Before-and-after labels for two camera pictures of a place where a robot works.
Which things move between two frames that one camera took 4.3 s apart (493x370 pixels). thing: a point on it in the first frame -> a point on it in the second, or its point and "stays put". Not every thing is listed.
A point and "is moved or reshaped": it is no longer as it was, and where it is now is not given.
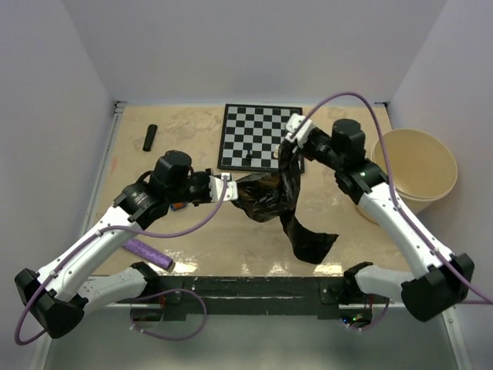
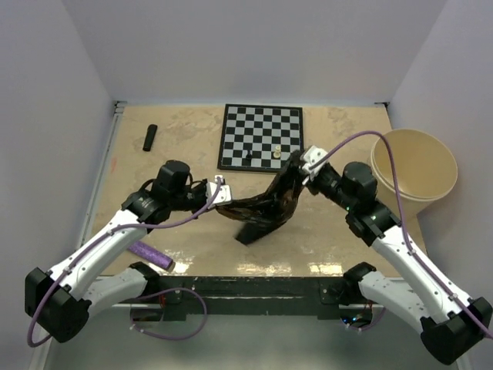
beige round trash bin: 423,167 stays put
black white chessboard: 252,135 stays put
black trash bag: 274,196 is moved or reshaped
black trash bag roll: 149,138 stays put
